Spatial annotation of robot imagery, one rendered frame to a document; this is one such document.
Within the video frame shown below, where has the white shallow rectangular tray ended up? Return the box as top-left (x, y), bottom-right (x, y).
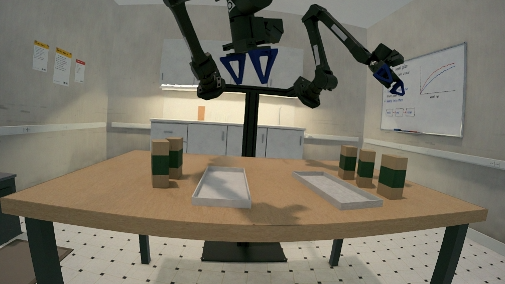
top-left (292, 171), bottom-right (384, 211)
top-left (191, 166), bottom-right (251, 209)

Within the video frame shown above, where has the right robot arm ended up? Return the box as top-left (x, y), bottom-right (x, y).
top-left (163, 0), bottom-right (284, 95)

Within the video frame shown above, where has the tan box with dark green band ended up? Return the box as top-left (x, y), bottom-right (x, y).
top-left (338, 145), bottom-right (358, 180)
top-left (151, 139), bottom-right (169, 188)
top-left (376, 154), bottom-right (408, 200)
top-left (356, 149), bottom-right (376, 189)
top-left (165, 137), bottom-right (183, 180)

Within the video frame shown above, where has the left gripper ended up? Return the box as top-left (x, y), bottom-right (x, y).
top-left (373, 64), bottom-right (405, 96)

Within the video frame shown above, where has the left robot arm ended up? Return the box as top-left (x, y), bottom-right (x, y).
top-left (299, 4), bottom-right (404, 104)

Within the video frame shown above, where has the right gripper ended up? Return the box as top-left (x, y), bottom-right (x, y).
top-left (219, 15), bottom-right (278, 85)

